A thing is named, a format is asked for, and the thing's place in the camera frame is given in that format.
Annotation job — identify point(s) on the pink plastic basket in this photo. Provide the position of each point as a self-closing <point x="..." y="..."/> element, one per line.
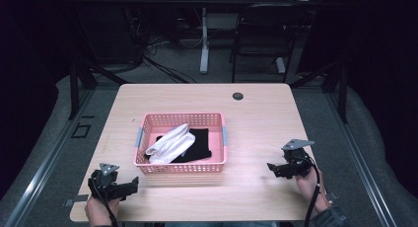
<point x="184" y="168"/>

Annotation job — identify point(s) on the white desk foot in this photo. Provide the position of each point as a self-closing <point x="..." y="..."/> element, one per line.
<point x="280" y="65"/>

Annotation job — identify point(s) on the aluminium floor rail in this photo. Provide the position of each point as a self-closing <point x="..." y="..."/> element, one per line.
<point x="39" y="177"/>
<point x="364" y="174"/>

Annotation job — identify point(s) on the black metal chair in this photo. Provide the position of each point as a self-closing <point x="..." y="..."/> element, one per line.
<point x="267" y="26"/>

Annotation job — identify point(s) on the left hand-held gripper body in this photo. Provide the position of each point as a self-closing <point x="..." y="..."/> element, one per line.
<point x="106" y="184"/>

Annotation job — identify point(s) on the round dark table grommet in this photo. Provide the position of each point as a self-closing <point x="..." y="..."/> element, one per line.
<point x="238" y="96"/>

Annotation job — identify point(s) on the white desk leg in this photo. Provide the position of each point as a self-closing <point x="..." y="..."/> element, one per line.
<point x="204" y="49"/>

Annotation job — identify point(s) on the white sock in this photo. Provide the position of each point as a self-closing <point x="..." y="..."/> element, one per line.
<point x="171" y="144"/>

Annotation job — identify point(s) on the grey table edge bracket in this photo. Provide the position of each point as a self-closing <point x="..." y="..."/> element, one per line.
<point x="332" y="196"/>
<point x="75" y="199"/>

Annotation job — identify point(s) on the black sock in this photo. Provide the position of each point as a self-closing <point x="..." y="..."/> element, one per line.
<point x="200" y="144"/>

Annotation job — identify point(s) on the black frame post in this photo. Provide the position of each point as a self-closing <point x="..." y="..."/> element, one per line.
<point x="74" y="89"/>

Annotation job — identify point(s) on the person's left hand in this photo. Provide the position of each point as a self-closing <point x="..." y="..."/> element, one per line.
<point x="98" y="210"/>

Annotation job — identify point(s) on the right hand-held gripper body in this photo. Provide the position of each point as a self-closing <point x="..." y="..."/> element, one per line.
<point x="295" y="161"/>

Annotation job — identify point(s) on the person's right hand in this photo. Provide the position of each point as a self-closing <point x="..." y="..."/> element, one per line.
<point x="307" y="187"/>

